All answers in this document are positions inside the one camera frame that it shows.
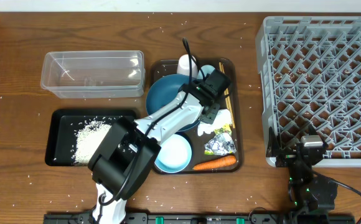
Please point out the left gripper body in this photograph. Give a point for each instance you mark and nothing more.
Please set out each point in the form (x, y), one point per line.
(216, 100)

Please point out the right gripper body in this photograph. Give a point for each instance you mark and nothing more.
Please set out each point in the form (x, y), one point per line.
(290, 155)

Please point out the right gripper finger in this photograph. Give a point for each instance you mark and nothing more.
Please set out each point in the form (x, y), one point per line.
(274, 150)
(312, 131)

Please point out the orange carrot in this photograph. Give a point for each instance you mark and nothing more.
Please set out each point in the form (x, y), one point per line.
(217, 163)

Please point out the dark blue plate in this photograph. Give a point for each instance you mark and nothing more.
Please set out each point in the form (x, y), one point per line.
(164, 97)

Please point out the light blue bowl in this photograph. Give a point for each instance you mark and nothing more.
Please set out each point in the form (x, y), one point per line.
(175, 154)

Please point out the pile of rice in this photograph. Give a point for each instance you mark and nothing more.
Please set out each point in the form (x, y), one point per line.
(88, 140)

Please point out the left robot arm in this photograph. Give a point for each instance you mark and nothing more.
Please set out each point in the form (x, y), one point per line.
(124, 158)

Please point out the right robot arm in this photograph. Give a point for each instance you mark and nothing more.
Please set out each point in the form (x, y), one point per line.
(312, 195)

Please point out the grey dishwasher rack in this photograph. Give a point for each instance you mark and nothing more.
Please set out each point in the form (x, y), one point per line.
(310, 70)

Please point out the black waste tray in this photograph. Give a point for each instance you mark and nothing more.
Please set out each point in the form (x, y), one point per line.
(64, 129)

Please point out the crumpled white tissue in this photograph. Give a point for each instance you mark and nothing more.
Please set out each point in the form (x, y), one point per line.
(222, 118)

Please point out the wooden chopstick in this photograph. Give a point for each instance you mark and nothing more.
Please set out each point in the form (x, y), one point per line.
(231, 118)
(228, 102)

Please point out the light blue plastic cup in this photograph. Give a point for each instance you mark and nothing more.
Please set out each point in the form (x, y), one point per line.
(205, 71)

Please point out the dark brown serving tray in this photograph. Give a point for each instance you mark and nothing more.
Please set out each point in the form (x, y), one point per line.
(163, 68)

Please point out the silver foil snack wrapper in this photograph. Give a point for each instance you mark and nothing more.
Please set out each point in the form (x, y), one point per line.
(222, 143)

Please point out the pink plastic cup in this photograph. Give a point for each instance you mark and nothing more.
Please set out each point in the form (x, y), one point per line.
(184, 67)

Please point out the clear plastic bin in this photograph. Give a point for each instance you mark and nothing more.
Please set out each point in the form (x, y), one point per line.
(94, 74)

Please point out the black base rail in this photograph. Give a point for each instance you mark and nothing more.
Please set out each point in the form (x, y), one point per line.
(143, 218)

